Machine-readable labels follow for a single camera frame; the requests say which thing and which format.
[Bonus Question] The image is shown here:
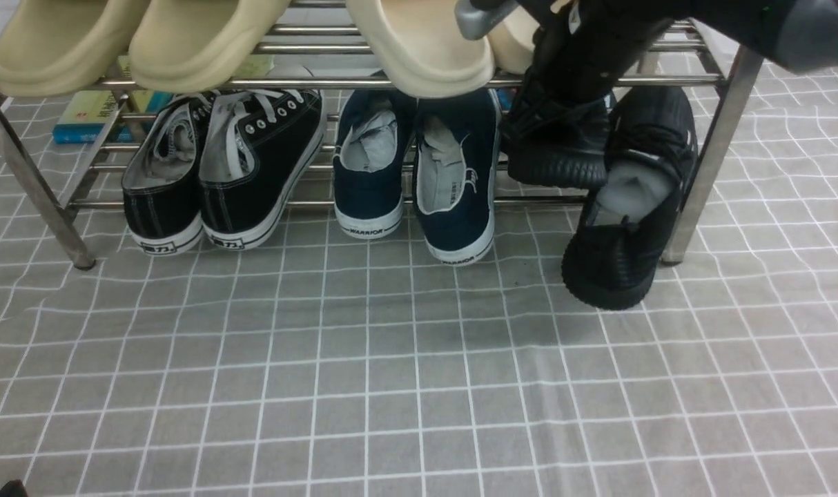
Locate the black knit sneaker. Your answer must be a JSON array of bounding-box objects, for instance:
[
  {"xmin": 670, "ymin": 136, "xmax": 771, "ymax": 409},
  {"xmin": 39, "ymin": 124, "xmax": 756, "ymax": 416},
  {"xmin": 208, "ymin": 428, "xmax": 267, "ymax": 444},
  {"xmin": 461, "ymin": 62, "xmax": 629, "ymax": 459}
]
[
  {"xmin": 561, "ymin": 86, "xmax": 699, "ymax": 311},
  {"xmin": 500, "ymin": 21, "xmax": 672, "ymax": 190}
]

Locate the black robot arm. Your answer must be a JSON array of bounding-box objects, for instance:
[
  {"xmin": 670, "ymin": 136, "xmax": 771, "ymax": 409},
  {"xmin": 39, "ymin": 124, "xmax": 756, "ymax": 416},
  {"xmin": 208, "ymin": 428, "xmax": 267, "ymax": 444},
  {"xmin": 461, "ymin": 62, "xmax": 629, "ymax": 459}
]
[{"xmin": 600, "ymin": 1, "xmax": 838, "ymax": 75}]

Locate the silver metal shoe rack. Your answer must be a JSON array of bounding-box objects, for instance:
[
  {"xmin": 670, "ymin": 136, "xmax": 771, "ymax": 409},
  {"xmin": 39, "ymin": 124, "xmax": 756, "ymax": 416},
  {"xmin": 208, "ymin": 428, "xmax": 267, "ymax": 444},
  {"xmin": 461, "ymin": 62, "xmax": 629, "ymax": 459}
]
[{"xmin": 0, "ymin": 20, "xmax": 763, "ymax": 271}]

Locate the right navy canvas shoe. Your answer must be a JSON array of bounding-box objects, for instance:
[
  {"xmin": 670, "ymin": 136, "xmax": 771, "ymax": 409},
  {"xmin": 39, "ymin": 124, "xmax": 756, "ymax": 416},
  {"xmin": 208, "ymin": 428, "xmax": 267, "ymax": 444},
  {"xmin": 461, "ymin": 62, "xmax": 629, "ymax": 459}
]
[{"xmin": 412, "ymin": 88, "xmax": 502, "ymax": 266}]

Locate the navy canvas shoe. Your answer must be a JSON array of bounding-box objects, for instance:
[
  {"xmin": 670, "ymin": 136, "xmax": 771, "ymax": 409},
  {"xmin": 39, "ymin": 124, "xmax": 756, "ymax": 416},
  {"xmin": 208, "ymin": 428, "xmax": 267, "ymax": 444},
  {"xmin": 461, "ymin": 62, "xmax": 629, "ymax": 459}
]
[
  {"xmin": 333, "ymin": 88, "xmax": 417, "ymax": 240},
  {"xmin": 412, "ymin": 88, "xmax": 502, "ymax": 266}
]

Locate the left navy canvas shoe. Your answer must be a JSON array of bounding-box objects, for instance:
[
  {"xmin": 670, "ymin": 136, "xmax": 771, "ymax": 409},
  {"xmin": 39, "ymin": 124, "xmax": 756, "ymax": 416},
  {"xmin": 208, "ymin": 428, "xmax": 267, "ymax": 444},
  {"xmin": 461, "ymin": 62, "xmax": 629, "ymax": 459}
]
[{"xmin": 333, "ymin": 88, "xmax": 417, "ymax": 240}]

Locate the grey checkered floor cloth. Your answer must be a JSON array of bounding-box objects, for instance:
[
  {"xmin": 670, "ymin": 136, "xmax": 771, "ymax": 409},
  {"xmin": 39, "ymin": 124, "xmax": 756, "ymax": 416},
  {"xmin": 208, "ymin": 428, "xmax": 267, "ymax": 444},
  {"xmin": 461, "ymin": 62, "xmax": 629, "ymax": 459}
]
[{"xmin": 0, "ymin": 66, "xmax": 838, "ymax": 496}]

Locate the right black canvas sneaker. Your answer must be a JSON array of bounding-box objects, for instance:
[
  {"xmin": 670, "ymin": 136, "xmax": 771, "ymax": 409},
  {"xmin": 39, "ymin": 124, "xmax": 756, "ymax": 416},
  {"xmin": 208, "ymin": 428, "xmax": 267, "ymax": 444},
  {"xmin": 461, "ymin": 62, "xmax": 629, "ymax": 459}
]
[{"xmin": 198, "ymin": 89, "xmax": 327, "ymax": 251}]

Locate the black canvas sneaker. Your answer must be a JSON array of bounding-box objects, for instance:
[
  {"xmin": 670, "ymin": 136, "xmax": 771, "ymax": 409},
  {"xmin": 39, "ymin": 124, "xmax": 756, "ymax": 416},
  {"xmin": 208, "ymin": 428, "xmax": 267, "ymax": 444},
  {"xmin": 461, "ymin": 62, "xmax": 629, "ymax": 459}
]
[
  {"xmin": 198, "ymin": 89, "xmax": 327, "ymax": 251},
  {"xmin": 120, "ymin": 93, "xmax": 216, "ymax": 257}
]

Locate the left cream foam slipper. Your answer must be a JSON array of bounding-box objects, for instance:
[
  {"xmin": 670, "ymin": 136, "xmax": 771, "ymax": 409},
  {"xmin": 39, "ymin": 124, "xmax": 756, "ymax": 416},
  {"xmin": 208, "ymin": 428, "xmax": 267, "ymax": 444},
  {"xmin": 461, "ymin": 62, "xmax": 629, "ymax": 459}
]
[{"xmin": 344, "ymin": 1, "xmax": 496, "ymax": 99}]

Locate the cream foam slipper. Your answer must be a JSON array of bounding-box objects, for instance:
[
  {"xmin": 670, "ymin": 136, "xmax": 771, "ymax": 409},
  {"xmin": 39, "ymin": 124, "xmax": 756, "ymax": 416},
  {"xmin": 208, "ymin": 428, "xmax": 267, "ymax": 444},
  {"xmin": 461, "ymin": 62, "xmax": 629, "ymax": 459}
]
[
  {"xmin": 487, "ymin": 6, "xmax": 539, "ymax": 75},
  {"xmin": 344, "ymin": 1, "xmax": 496, "ymax": 99}
]

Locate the right cream foam slipper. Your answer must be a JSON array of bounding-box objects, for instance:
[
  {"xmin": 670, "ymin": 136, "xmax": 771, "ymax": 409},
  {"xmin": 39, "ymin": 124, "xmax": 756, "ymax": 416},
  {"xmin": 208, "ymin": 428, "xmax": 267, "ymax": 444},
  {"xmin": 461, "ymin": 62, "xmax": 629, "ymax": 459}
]
[{"xmin": 487, "ymin": 6, "xmax": 539, "ymax": 75}]

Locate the left black canvas sneaker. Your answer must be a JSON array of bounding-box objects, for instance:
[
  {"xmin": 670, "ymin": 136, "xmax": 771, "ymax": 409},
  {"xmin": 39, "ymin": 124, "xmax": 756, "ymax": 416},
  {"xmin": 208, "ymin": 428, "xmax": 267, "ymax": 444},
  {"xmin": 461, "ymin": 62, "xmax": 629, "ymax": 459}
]
[{"xmin": 120, "ymin": 93, "xmax": 216, "ymax": 257}]

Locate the tan foam slipper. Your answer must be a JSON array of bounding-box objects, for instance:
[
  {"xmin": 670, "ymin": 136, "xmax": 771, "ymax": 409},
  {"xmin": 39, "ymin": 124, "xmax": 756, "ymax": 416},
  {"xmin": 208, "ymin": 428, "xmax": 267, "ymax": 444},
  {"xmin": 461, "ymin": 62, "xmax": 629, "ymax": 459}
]
[
  {"xmin": 128, "ymin": 1, "xmax": 290, "ymax": 93},
  {"xmin": 0, "ymin": 1, "xmax": 150, "ymax": 98}
]

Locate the blue green book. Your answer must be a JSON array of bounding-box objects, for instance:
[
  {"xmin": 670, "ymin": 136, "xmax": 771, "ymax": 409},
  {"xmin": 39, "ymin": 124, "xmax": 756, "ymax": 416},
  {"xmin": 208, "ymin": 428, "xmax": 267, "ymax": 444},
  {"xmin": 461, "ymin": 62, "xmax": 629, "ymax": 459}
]
[{"xmin": 52, "ymin": 89, "xmax": 172, "ymax": 144}]

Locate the left tan foam slipper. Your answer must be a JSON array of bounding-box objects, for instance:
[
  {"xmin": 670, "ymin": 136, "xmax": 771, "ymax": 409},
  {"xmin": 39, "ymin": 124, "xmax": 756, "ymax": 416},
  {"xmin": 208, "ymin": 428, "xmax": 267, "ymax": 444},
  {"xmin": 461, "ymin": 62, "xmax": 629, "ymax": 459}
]
[{"xmin": 0, "ymin": 1, "xmax": 150, "ymax": 98}]

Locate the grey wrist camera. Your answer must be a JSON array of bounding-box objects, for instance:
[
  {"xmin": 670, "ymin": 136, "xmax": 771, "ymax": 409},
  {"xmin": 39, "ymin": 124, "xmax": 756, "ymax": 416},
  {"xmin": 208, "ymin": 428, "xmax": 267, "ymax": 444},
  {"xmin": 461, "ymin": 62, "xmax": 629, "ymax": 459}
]
[{"xmin": 454, "ymin": 0, "xmax": 519, "ymax": 40}]

